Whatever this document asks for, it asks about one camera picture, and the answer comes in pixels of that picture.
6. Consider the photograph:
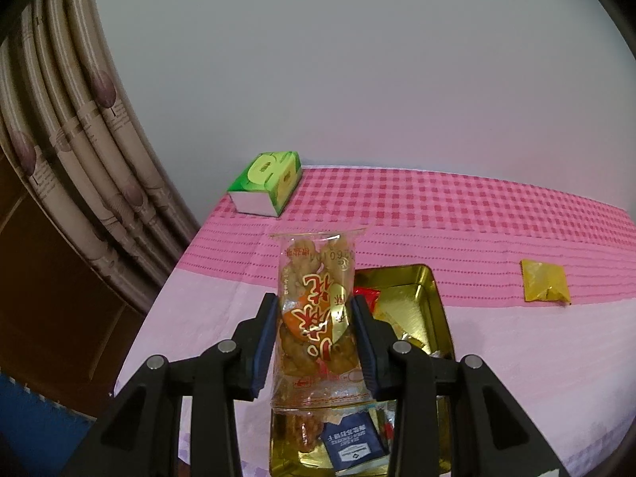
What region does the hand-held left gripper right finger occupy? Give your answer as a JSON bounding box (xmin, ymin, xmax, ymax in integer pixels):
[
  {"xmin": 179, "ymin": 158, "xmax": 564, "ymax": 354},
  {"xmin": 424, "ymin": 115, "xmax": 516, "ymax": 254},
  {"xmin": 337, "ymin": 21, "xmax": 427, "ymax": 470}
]
[{"xmin": 350, "ymin": 294, "xmax": 572, "ymax": 477}]

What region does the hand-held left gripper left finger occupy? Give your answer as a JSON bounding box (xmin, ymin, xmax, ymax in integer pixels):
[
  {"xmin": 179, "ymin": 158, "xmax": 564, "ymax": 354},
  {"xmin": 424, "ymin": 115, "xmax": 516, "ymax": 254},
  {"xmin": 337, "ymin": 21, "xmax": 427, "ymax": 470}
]
[{"xmin": 62, "ymin": 293, "xmax": 279, "ymax": 477}]

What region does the red foil snack packet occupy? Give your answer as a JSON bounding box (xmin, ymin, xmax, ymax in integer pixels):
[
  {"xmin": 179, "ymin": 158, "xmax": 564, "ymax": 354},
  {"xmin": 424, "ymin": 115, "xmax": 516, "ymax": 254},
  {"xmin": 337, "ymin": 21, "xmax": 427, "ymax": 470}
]
[{"xmin": 354, "ymin": 285, "xmax": 382, "ymax": 316}]

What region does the clear twisted snack packet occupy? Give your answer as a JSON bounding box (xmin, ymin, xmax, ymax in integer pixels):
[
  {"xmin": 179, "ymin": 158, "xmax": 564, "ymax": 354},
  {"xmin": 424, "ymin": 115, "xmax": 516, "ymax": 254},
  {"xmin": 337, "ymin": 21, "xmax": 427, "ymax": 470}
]
[
  {"xmin": 268, "ymin": 227, "xmax": 386, "ymax": 411},
  {"xmin": 278, "ymin": 407, "xmax": 331, "ymax": 458}
]

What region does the blue cracker packet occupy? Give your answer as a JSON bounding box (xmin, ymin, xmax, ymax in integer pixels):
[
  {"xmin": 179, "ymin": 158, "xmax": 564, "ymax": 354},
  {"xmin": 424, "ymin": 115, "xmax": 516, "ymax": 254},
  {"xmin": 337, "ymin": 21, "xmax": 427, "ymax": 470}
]
[{"xmin": 319, "ymin": 410, "xmax": 389, "ymax": 473}]

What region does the green tissue box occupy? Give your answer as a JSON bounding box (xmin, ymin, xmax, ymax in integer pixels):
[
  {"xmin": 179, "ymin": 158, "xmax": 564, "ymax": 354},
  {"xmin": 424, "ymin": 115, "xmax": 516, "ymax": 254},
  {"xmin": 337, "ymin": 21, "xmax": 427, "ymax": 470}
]
[{"xmin": 227, "ymin": 150, "xmax": 304, "ymax": 218}]

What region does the small yellow snack packet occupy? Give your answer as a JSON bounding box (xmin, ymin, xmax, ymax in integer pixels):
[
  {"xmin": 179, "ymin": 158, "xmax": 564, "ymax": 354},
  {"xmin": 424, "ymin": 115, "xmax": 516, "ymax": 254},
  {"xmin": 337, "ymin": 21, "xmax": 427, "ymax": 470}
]
[{"xmin": 520, "ymin": 258, "xmax": 572, "ymax": 305}]

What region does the pink checkered tablecloth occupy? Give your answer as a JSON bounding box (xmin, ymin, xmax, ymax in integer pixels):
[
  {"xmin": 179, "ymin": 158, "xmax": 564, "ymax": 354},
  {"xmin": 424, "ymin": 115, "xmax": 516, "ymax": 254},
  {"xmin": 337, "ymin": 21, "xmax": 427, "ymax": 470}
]
[{"xmin": 112, "ymin": 164, "xmax": 636, "ymax": 477}]

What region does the brown wooden door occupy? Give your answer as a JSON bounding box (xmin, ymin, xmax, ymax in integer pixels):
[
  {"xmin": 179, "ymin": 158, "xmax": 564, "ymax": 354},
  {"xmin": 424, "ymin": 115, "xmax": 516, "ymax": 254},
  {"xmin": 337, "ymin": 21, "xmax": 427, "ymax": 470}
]
[{"xmin": 0, "ymin": 149, "xmax": 145, "ymax": 408}]

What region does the blue foam mat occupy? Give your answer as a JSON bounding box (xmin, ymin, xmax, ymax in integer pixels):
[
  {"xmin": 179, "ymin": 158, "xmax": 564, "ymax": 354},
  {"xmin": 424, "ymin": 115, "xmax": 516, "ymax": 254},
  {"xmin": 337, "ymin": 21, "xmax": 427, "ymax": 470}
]
[{"xmin": 0, "ymin": 372, "xmax": 95, "ymax": 477}]

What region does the beige patterned curtain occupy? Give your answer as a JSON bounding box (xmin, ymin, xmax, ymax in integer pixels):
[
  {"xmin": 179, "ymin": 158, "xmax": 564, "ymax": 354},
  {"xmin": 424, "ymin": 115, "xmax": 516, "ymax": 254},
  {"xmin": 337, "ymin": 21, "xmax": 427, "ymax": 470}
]
[{"xmin": 0, "ymin": 0, "xmax": 202, "ymax": 314}]

